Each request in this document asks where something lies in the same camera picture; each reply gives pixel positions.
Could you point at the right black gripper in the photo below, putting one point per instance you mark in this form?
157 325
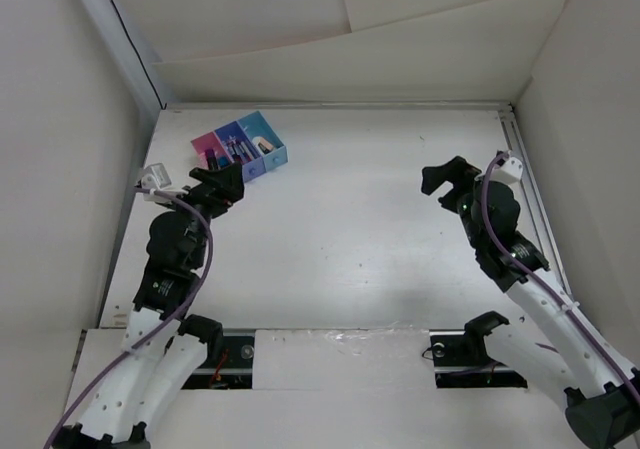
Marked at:
457 171

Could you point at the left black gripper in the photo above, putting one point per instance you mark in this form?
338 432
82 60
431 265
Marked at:
219 188

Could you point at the purple cap black highlighter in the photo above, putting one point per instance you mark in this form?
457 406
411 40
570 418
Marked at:
211 159

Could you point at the pink tip dark refill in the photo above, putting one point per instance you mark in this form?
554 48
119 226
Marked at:
239 153

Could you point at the white marker pink cap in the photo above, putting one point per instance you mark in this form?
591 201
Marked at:
250 149

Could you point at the pink white stapler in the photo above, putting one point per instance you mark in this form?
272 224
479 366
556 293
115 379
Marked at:
263 145

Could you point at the red gel pen refill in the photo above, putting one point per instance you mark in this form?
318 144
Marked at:
245 152

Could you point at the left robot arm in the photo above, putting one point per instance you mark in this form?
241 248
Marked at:
163 343

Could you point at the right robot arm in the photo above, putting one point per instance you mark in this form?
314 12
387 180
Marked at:
590 381

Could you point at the purple-blue drawer box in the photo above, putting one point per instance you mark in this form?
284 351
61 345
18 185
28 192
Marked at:
233 131

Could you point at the pink drawer box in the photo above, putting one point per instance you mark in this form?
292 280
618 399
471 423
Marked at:
207 141

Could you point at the light blue drawer box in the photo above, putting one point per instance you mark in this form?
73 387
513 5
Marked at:
254 125

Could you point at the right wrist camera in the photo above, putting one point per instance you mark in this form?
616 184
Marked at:
508 170

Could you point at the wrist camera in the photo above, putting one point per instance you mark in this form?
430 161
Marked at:
153 178
508 170

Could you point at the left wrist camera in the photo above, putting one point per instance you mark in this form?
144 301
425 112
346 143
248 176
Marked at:
153 178

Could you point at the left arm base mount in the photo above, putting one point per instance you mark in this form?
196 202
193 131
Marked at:
231 369

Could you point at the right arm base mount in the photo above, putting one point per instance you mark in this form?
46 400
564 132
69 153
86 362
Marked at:
461 361

